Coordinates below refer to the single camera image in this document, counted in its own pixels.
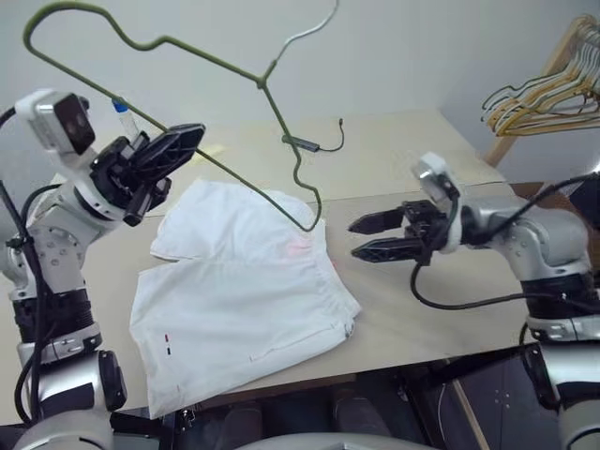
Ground white tube with blue cap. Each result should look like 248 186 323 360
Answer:
111 98 142 142

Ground white shorts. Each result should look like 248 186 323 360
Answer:
128 179 363 420

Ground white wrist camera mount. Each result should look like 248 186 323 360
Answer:
13 90 98 156
411 151 466 255

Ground gold wire hanger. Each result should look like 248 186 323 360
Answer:
487 13 600 138

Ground bunch of yellow hangers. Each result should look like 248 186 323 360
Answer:
485 27 600 130

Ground dark green spare wire hanger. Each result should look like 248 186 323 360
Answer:
481 72 600 124

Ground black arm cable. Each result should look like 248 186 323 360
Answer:
411 172 600 310
0 106 65 426

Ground dark rounded shape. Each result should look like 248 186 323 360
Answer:
222 405 266 430
331 386 388 426

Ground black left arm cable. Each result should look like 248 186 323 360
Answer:
0 106 65 426

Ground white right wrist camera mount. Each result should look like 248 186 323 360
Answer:
411 151 466 255

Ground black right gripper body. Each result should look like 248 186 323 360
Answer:
399 200 453 267

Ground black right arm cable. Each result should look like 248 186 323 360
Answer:
411 172 600 310

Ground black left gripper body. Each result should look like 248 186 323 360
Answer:
88 132 152 208

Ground black cabinet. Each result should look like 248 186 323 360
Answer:
405 343 566 450

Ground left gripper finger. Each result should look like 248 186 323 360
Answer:
134 123 206 187
123 177 172 228

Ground brown cardboard box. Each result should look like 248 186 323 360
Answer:
508 180 582 208

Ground grey adapter with black cable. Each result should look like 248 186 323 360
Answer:
282 117 348 154

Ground wooden hanger rack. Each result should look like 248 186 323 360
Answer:
485 13 600 165

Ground silver robot torso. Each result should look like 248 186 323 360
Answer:
140 419 474 450

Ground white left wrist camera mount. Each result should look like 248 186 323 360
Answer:
13 90 98 156

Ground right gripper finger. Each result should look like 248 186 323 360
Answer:
351 235 424 264
347 207 405 235

